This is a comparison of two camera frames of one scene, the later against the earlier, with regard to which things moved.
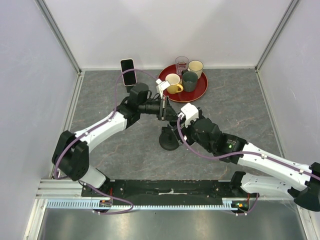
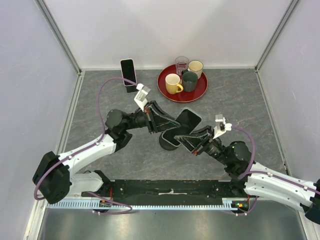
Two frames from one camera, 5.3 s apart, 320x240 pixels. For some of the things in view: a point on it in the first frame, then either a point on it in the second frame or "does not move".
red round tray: (183, 96) does not move
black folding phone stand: (128, 88) does not move
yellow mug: (173, 80) does not move
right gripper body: (190, 132) -> (213, 147)
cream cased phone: (129, 78) does not move
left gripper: (166, 112) -> (150, 120)
